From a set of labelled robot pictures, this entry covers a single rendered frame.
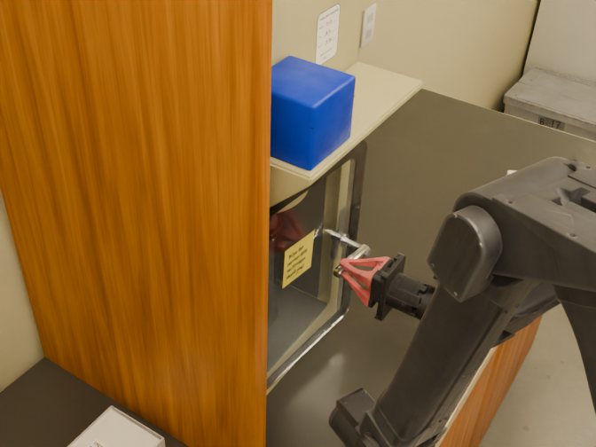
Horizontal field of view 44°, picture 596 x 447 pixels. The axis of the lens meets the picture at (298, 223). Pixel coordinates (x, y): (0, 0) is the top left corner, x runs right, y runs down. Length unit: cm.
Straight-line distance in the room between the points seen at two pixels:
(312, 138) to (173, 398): 55
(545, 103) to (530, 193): 333
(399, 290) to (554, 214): 73
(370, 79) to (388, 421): 55
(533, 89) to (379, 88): 286
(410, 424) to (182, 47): 45
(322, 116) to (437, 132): 130
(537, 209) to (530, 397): 229
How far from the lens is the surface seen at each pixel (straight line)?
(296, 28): 98
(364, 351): 145
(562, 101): 385
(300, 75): 91
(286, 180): 90
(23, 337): 147
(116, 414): 131
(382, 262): 119
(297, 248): 115
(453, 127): 218
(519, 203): 46
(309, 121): 85
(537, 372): 282
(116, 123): 93
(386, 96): 107
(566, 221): 45
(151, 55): 84
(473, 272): 49
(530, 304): 109
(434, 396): 68
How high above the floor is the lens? 200
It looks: 38 degrees down
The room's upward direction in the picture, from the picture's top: 3 degrees clockwise
